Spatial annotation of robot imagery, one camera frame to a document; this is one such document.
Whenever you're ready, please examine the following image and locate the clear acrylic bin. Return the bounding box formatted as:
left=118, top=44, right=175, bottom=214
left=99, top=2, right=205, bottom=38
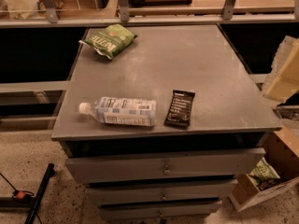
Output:
left=0, top=0, right=118, bottom=20

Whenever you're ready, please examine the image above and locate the grey drawer cabinet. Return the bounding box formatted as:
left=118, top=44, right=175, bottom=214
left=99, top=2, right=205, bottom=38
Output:
left=52, top=25, right=280, bottom=212

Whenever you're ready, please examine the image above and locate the cardboard box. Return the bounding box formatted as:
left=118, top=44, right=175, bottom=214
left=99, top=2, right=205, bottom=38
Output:
left=229, top=126, right=299, bottom=211

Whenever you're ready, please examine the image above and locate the black cable with orange clip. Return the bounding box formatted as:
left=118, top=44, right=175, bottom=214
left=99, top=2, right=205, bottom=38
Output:
left=0, top=172, right=43, bottom=224

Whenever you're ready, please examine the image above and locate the black snack bar wrapper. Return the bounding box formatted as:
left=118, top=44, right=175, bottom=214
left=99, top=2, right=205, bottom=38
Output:
left=164, top=90, right=195, bottom=127

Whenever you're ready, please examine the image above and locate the blue label plastic bottle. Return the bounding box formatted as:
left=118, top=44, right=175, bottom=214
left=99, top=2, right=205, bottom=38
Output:
left=78, top=97, right=157, bottom=127

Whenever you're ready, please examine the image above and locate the green chip bag in box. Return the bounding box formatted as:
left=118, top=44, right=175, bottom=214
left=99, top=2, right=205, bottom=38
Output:
left=248, top=158, right=281, bottom=190

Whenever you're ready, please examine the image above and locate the top grey drawer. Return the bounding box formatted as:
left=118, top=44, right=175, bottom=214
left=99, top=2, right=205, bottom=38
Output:
left=65, top=147, right=265, bottom=183

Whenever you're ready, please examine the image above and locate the middle grey drawer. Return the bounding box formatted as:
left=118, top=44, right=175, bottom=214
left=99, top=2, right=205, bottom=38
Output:
left=85, top=179, right=237, bottom=205

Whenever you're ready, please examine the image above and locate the grey metal shelf rail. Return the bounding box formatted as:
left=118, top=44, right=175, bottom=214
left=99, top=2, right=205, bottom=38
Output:
left=0, top=0, right=299, bottom=28

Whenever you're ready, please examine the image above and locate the bottom grey drawer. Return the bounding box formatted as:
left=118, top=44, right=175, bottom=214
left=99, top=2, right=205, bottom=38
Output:
left=100, top=200, right=222, bottom=220

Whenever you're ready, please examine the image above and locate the grey drawer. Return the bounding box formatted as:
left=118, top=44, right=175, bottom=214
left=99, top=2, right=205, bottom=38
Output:
left=65, top=147, right=265, bottom=183
left=100, top=200, right=222, bottom=220
left=85, top=179, right=237, bottom=205

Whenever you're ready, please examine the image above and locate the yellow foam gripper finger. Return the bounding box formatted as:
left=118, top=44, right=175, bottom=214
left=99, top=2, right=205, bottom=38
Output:
left=262, top=35, right=299, bottom=103

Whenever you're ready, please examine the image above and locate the black metal stand leg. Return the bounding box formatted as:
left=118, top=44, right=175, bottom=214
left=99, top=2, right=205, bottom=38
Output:
left=0, top=163, right=55, bottom=224

